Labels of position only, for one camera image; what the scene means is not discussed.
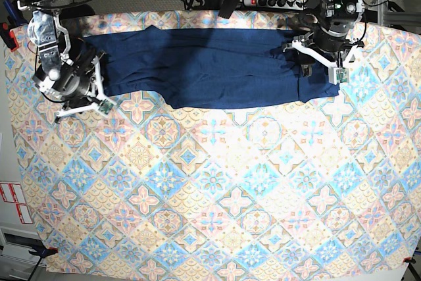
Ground black red table clamp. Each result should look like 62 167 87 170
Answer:
1 22 18 52

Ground patterned tile tablecloth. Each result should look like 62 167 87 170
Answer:
5 25 420 280

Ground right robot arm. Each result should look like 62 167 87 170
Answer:
17 0 116 121

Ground blue long-sleeve shirt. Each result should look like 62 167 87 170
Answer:
86 26 339 109

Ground black clamp bottom left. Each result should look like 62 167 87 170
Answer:
28 245 58 259

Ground white red-bordered label stickers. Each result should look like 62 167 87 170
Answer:
1 182 33 224

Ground white power strip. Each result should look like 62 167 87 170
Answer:
242 0 305 11

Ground blue handled clamp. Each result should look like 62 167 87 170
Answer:
3 0 27 27

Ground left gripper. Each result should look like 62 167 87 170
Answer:
283 24 364 84

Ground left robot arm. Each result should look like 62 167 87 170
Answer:
282 0 365 85

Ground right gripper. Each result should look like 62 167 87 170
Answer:
45 51 117 120

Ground black bar under mount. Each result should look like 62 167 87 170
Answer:
218 0 240 19

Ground black clamp bottom right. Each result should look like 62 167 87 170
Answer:
403 257 416 264

